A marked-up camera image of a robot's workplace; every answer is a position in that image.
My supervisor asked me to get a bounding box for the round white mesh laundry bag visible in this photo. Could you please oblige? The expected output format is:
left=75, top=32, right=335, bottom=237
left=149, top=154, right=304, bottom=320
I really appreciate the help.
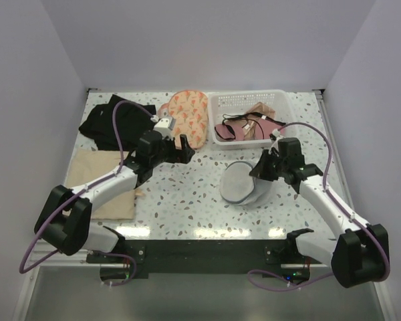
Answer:
left=219, top=160, right=275, bottom=208

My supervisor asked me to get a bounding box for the beige folded garment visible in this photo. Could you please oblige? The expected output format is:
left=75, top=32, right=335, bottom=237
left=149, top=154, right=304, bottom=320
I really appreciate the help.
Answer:
left=65, top=148, right=143, bottom=221

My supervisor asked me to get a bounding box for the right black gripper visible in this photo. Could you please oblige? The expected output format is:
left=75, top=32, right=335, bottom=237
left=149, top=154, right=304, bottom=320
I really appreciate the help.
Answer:
left=249, top=149, right=287, bottom=182

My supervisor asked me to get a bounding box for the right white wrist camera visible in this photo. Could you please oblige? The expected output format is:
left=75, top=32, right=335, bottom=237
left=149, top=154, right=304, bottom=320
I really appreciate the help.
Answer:
left=269, top=129, right=284, bottom=142

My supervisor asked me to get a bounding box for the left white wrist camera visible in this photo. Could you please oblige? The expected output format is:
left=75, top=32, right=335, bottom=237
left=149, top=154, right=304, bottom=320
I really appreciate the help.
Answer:
left=151, top=115, right=175, bottom=138

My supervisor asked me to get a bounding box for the tulip print mesh laundry bag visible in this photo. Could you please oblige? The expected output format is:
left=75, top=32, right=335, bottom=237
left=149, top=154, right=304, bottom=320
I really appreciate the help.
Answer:
left=157, top=90, right=208, bottom=149

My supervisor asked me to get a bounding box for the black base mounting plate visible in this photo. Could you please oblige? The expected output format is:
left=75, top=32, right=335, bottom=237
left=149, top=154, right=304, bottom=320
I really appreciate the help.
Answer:
left=86, top=234, right=314, bottom=285

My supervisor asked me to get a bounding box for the pink beige bra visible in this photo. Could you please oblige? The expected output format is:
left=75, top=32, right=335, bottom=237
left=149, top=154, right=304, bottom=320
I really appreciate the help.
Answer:
left=243, top=102, right=279, bottom=140

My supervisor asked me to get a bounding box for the black garment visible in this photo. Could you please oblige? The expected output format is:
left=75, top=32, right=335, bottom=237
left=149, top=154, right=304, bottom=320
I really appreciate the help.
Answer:
left=79, top=95, right=156, bottom=151

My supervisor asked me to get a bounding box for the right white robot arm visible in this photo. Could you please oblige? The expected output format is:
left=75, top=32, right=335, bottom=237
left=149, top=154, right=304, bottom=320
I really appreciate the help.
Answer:
left=249, top=138, right=390, bottom=288

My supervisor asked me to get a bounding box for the white plastic basket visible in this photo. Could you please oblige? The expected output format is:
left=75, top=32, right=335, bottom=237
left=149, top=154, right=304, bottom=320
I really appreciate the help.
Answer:
left=208, top=90, right=298, bottom=149

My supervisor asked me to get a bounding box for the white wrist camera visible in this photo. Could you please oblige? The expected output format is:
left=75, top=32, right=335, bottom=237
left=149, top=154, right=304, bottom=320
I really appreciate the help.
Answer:
left=151, top=115, right=175, bottom=138
left=269, top=129, right=284, bottom=142

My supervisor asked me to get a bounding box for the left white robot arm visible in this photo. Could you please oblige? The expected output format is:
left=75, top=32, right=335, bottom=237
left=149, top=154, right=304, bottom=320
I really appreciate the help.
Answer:
left=34, top=130, right=194, bottom=262

